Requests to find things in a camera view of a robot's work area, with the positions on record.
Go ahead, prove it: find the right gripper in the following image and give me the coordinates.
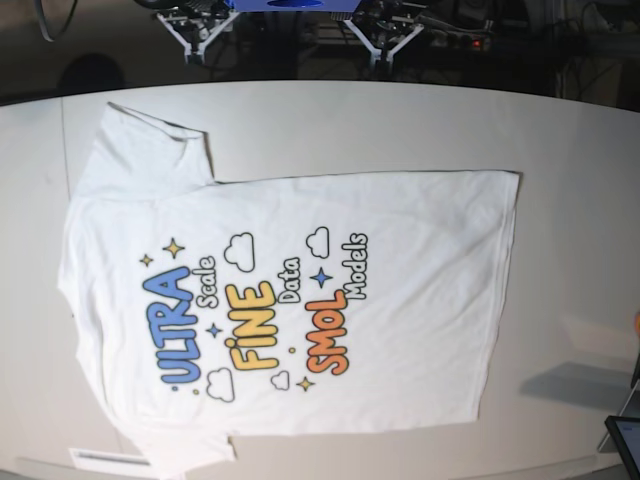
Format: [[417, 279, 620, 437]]
[[155, 8, 239, 65]]

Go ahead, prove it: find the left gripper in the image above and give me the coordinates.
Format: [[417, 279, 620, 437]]
[[344, 17, 423, 70]]

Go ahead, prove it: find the white printed T-shirt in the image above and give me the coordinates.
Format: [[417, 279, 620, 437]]
[[58, 104, 520, 478]]

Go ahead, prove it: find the blue box at top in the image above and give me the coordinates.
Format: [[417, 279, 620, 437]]
[[226, 0, 360, 13]]

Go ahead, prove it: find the black power strip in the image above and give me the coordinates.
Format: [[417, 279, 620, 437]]
[[430, 30, 492, 52]]

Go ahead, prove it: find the white paper label strip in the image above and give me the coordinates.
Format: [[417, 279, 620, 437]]
[[69, 448, 150, 472]]

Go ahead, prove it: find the black tablet screen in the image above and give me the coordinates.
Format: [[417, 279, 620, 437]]
[[605, 416, 639, 480]]

